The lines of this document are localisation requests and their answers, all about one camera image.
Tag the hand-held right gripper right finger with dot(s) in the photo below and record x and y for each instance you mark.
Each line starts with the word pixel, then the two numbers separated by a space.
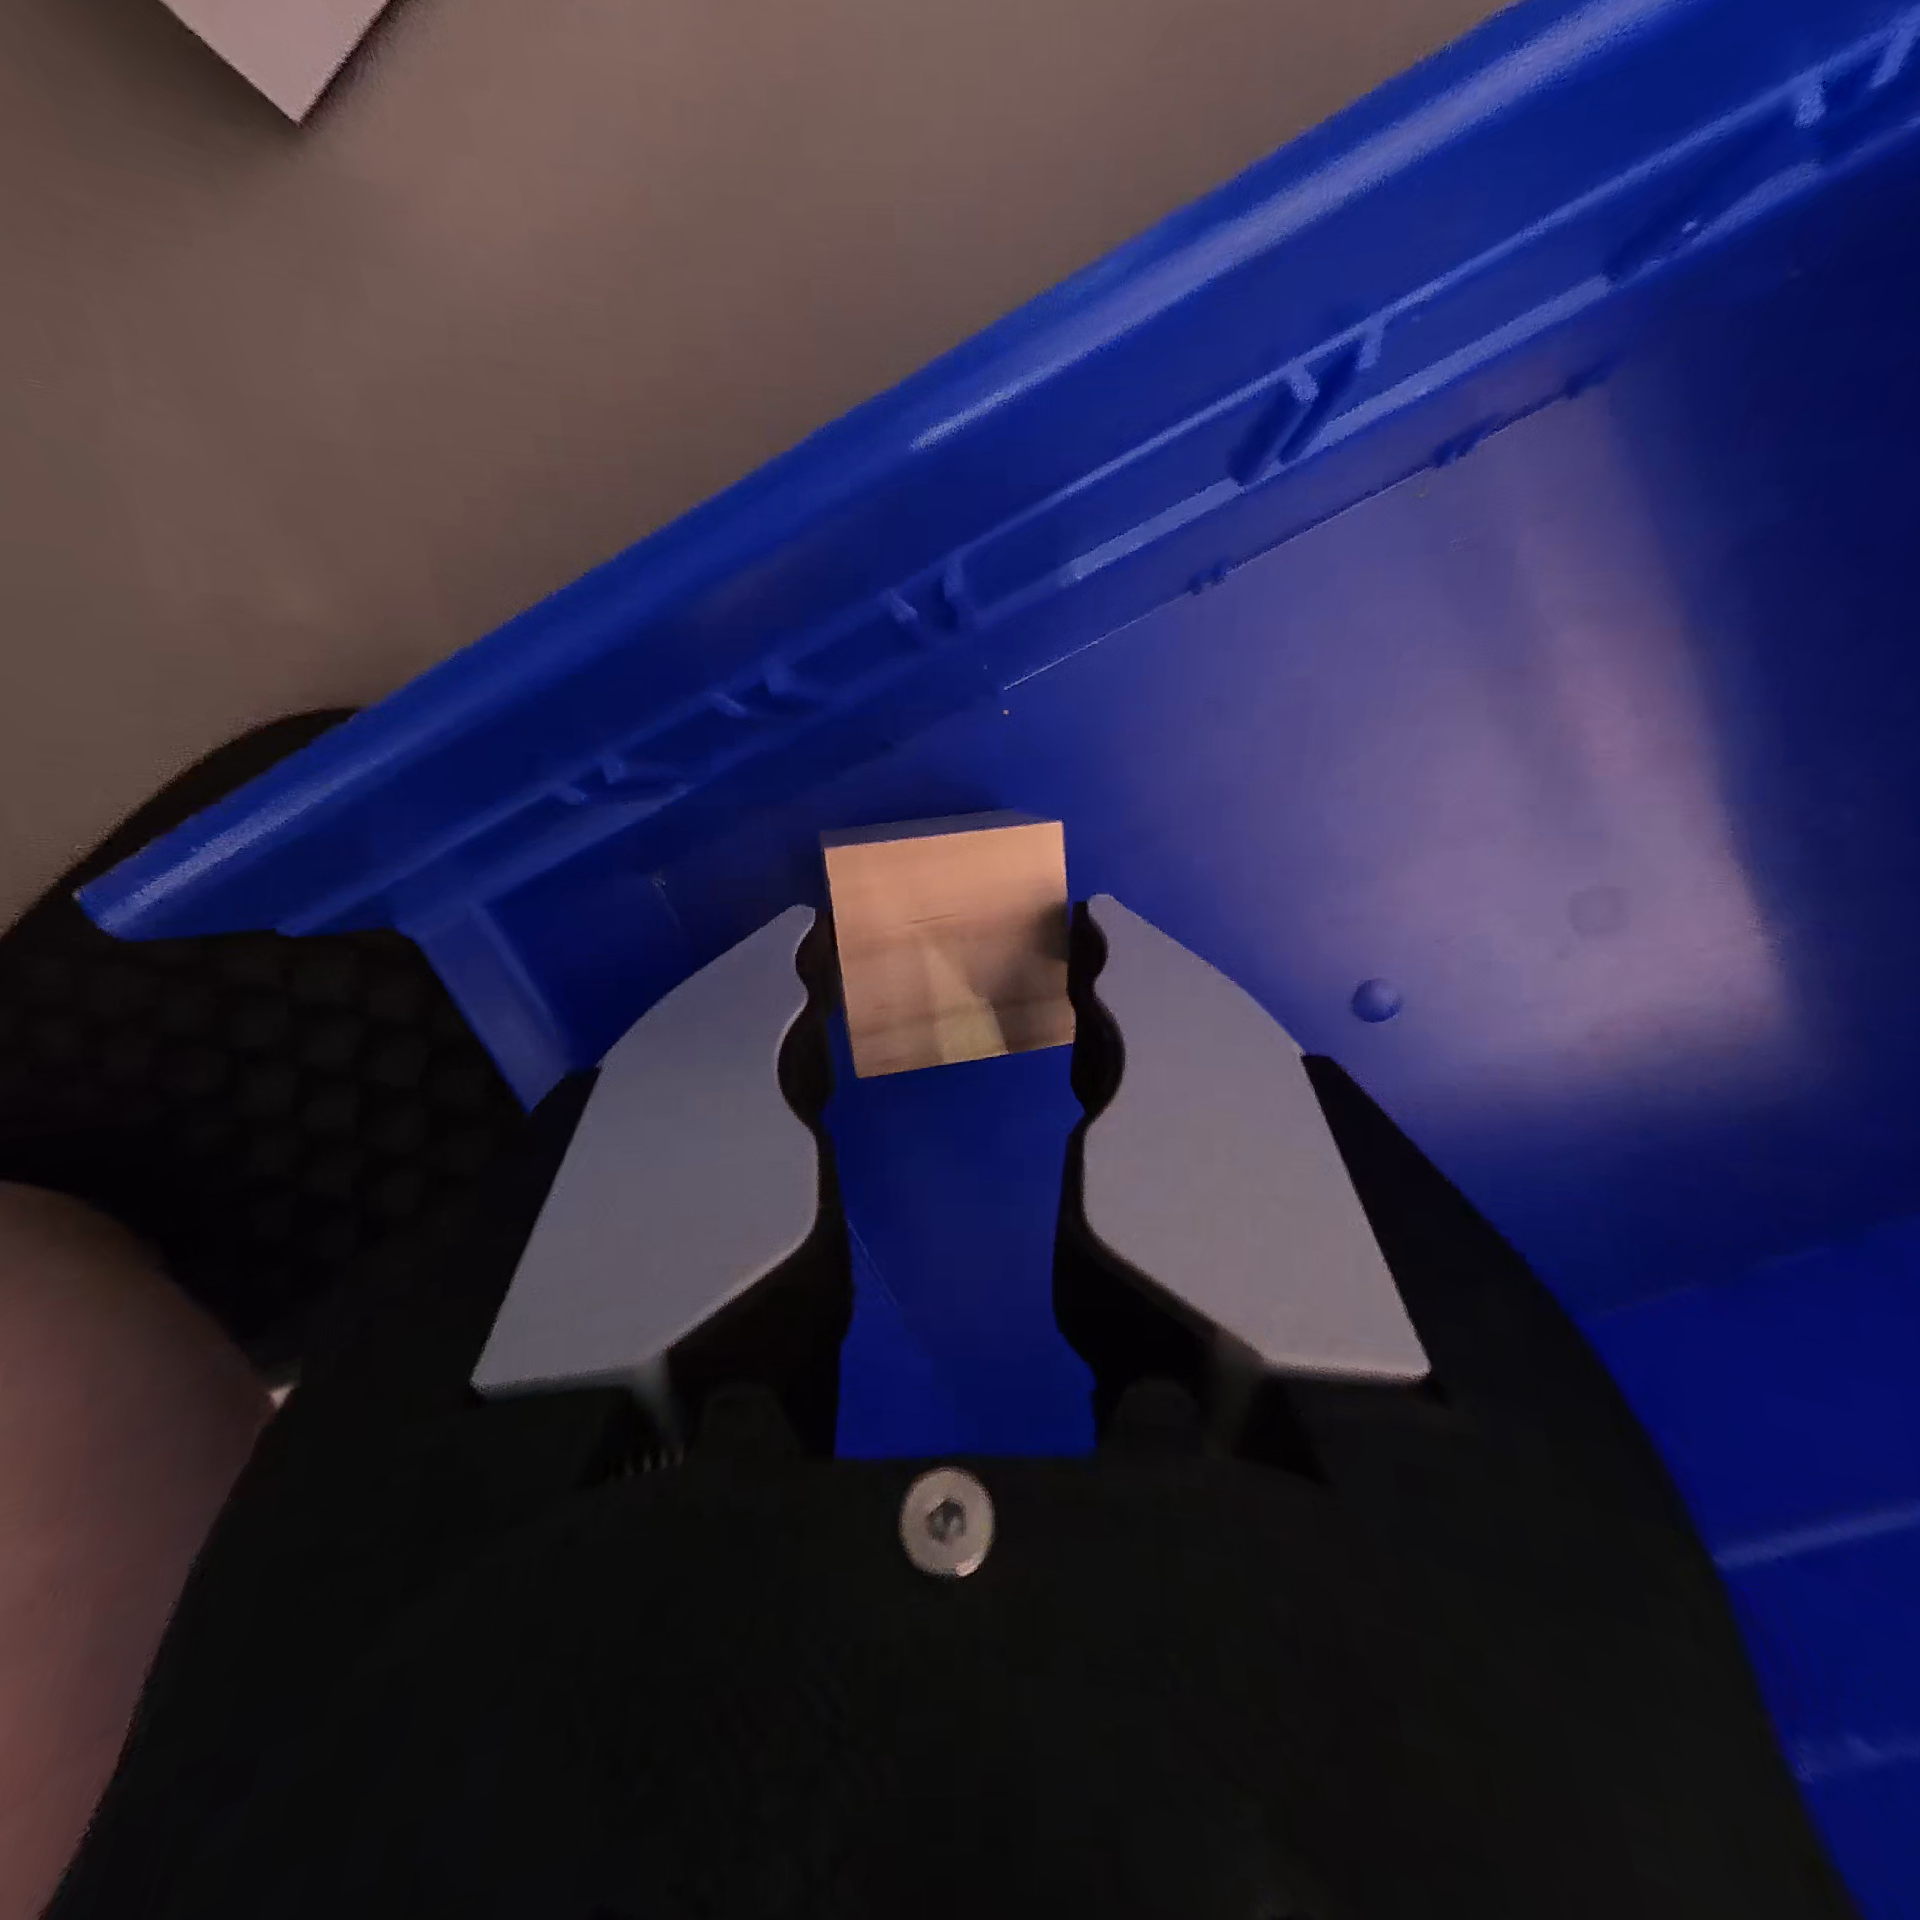
pixel 1245 1184

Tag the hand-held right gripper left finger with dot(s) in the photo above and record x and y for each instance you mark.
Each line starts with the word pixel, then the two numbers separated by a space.
pixel 659 1184

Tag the wooden cube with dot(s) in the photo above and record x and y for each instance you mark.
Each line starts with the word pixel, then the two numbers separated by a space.
pixel 945 947

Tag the blue plastic bin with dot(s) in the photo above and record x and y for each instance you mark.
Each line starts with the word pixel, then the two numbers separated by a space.
pixel 1426 825

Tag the white cardboard mailer box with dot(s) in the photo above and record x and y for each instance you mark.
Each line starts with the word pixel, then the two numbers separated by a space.
pixel 285 46

